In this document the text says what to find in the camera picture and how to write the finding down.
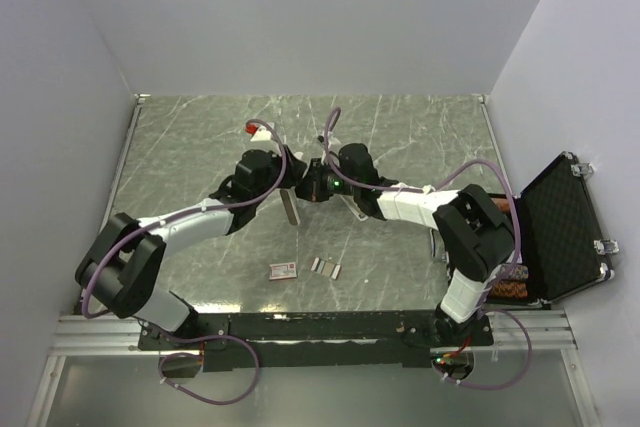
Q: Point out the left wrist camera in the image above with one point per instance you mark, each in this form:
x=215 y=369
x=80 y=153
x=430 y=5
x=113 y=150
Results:
x=261 y=132

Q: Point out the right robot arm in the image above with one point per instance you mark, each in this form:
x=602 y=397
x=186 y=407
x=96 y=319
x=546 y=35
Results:
x=482 y=244

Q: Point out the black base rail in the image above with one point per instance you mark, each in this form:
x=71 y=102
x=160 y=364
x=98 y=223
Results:
x=313 y=339

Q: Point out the chrome case handle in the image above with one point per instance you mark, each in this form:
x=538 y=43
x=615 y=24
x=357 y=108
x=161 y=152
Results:
x=438 y=251

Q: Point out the staple strip pack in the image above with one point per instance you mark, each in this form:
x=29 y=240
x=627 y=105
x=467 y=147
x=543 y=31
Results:
x=326 y=268

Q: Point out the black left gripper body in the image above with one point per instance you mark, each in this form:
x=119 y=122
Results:
x=289 y=178

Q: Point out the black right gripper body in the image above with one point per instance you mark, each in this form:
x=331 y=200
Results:
x=325 y=182

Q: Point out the black poker chip case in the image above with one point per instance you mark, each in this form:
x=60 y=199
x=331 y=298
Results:
x=563 y=250

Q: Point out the white stapler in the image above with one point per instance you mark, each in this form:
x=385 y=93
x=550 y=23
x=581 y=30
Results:
x=289 y=203

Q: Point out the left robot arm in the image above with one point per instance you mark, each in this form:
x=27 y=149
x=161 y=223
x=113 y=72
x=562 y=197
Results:
x=121 y=267

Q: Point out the red white staple box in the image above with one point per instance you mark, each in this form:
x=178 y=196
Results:
x=282 y=271

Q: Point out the beige green stapler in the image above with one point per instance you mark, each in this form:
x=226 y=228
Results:
x=354 y=209

